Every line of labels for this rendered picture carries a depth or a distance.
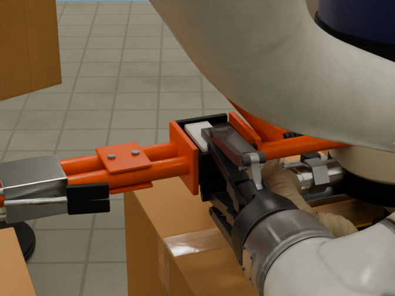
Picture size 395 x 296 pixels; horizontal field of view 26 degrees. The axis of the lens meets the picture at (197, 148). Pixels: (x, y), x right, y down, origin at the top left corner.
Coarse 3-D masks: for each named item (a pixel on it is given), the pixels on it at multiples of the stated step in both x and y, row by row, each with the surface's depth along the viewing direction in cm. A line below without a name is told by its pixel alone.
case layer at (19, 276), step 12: (12, 228) 186; (0, 240) 182; (12, 240) 182; (0, 252) 178; (12, 252) 178; (0, 264) 174; (12, 264) 174; (24, 264) 174; (0, 276) 170; (12, 276) 170; (24, 276) 170; (0, 288) 166; (12, 288) 166; (24, 288) 166
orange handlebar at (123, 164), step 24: (120, 144) 99; (168, 144) 100; (264, 144) 100; (288, 144) 100; (312, 144) 101; (336, 144) 102; (72, 168) 96; (96, 168) 97; (120, 168) 94; (144, 168) 95; (168, 168) 96; (120, 192) 95
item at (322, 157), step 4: (316, 152) 118; (300, 156) 118; (304, 156) 117; (308, 156) 117; (312, 156) 117; (316, 156) 117; (320, 156) 117; (324, 156) 122; (288, 160) 122; (292, 160) 122; (296, 160) 121; (300, 160) 118
